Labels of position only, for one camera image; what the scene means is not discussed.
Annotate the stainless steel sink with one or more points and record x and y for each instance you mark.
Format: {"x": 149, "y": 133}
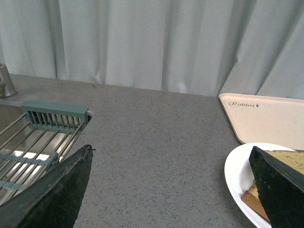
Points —
{"x": 9, "y": 114}

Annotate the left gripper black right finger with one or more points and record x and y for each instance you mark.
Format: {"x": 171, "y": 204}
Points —
{"x": 280, "y": 188}

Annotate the teal metal sink rack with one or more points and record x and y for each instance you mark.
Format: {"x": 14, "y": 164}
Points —
{"x": 38, "y": 133}

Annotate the white round plate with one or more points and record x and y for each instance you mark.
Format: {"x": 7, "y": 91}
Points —
{"x": 239, "y": 177}

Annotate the grey-white curtain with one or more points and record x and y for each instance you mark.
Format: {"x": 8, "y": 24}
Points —
{"x": 202, "y": 47}

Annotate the steel faucet base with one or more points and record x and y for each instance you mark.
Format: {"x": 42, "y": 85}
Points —
{"x": 7, "y": 88}

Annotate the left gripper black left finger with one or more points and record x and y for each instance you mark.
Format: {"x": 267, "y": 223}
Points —
{"x": 55, "y": 199}

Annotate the toast slice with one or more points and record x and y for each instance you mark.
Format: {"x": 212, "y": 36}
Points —
{"x": 251, "y": 199}
{"x": 293, "y": 159}

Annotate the cream rabbit tray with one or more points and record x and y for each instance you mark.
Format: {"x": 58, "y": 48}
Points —
{"x": 265, "y": 119}

